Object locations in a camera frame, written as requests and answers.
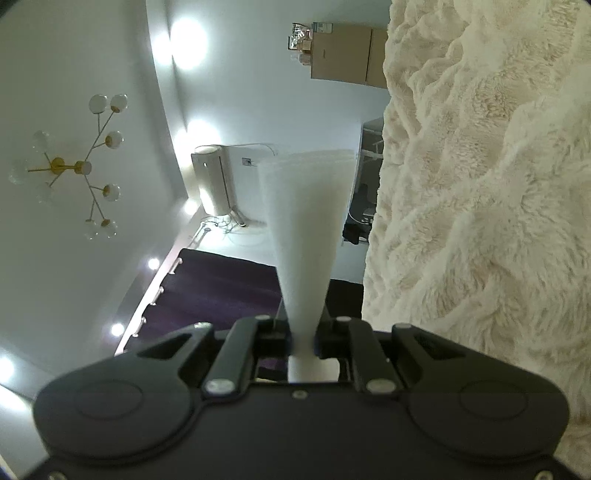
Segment white shopping bag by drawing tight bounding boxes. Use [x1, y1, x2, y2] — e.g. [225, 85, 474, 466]
[256, 150, 356, 384]

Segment tangled cables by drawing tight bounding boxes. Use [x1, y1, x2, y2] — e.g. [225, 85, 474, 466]
[198, 213, 269, 234]

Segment dark curtain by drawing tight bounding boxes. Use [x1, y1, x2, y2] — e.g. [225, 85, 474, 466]
[115, 248, 365, 370]

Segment gold globe chandelier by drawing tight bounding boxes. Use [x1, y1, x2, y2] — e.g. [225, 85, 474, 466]
[9, 92, 130, 241]

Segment black office chair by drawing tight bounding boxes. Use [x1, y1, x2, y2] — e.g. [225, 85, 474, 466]
[344, 182, 383, 245]

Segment snack packets pile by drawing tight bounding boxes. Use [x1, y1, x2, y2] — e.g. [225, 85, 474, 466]
[288, 22, 315, 68]

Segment beige air conditioner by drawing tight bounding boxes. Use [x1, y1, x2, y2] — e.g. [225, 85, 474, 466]
[191, 144, 232, 217]

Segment beige refrigerator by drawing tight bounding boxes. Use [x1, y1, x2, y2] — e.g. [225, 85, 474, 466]
[310, 22, 389, 88]

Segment cream fluffy blanket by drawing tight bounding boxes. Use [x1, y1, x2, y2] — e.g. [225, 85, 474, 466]
[361, 0, 591, 435]

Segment looped wall cable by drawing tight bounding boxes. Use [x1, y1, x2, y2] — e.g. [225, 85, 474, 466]
[226, 142, 279, 158]

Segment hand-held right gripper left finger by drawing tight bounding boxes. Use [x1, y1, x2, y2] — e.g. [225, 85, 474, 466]
[136, 316, 293, 397]

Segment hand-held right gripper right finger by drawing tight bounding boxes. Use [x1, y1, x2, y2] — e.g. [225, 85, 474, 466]
[314, 316, 467, 395]

